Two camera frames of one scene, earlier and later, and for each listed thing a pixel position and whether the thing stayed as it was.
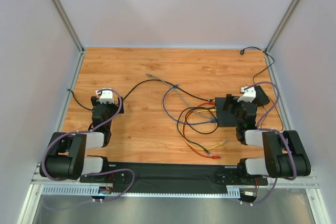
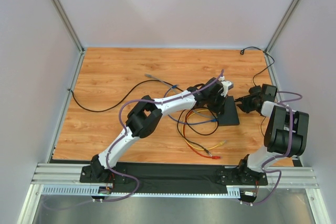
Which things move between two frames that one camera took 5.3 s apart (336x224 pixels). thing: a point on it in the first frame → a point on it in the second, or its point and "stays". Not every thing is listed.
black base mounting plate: x=167 y=173 stays
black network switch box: x=226 y=118 stays
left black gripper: x=119 y=107 → x=219 y=102
